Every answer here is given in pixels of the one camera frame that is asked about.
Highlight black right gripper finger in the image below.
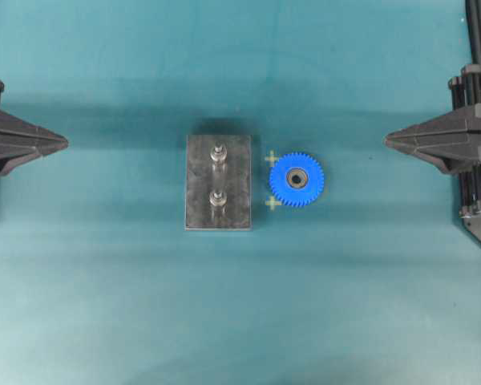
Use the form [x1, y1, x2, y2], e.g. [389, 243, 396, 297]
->
[385, 103, 481, 147]
[385, 140, 481, 174]

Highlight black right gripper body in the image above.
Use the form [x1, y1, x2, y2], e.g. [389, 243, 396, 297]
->
[448, 64, 481, 218]

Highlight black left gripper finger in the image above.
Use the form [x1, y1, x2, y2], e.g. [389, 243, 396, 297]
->
[0, 141, 68, 177]
[0, 110, 67, 144]

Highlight large blue plastic gear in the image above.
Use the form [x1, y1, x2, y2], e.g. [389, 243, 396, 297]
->
[269, 152, 325, 207]

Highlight upper steel shaft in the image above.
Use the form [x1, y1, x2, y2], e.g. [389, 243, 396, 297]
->
[210, 144, 228, 164]

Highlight steel shaft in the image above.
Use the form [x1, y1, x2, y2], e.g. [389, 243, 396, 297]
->
[209, 190, 228, 207]
[210, 144, 228, 164]

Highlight lower steel shaft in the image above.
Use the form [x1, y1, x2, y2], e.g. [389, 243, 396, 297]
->
[209, 190, 228, 207]

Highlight upper yellow tape cross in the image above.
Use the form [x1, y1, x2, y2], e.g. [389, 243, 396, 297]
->
[265, 150, 280, 168]

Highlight yellow tape cross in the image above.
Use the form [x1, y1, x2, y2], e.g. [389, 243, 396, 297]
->
[265, 150, 280, 168]
[265, 196, 282, 211]

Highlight lower yellow tape cross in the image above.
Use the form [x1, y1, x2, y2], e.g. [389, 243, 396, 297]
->
[265, 196, 282, 211]

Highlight grey metal base plate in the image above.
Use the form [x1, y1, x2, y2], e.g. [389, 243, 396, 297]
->
[184, 135, 252, 230]

